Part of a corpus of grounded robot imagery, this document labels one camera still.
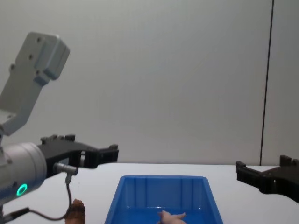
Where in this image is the thin dark gripper cable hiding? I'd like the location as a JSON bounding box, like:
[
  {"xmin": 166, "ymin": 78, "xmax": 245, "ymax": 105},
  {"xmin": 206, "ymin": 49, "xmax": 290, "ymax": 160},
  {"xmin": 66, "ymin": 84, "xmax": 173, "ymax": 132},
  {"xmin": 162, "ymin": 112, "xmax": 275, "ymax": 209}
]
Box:
[{"xmin": 0, "ymin": 162, "xmax": 79, "ymax": 221}]

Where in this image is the brown toy figure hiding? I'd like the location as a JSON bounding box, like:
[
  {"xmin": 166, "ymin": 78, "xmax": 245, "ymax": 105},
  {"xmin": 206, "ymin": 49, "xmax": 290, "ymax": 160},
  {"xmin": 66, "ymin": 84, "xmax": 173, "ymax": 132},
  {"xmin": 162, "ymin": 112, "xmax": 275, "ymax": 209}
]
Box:
[{"xmin": 65, "ymin": 198, "xmax": 87, "ymax": 224}]

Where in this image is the pink toy figure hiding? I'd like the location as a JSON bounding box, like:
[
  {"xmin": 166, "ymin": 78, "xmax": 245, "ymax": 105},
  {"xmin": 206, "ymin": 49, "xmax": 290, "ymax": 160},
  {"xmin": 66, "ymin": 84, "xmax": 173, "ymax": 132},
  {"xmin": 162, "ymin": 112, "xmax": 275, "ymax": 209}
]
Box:
[{"xmin": 157, "ymin": 210, "xmax": 187, "ymax": 224}]

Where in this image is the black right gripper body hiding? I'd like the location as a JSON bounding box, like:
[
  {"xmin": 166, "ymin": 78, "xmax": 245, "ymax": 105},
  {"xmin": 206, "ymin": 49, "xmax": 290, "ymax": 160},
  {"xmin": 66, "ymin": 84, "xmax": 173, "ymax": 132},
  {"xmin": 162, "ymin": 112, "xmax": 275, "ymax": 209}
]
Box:
[{"xmin": 262, "ymin": 166, "xmax": 299, "ymax": 203}]

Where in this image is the blue plastic bin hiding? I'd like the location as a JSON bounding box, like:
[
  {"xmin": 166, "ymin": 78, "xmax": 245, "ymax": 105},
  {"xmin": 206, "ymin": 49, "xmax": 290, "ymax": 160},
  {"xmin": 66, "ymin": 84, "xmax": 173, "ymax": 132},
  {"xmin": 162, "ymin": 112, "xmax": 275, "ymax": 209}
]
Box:
[{"xmin": 104, "ymin": 175, "xmax": 224, "ymax": 224}]

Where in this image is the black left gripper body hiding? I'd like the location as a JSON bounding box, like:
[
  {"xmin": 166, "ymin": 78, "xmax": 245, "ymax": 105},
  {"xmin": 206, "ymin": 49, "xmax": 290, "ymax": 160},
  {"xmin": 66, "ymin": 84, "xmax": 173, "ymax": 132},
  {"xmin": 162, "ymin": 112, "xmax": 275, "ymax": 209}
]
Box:
[{"xmin": 36, "ymin": 140, "xmax": 94, "ymax": 179}]

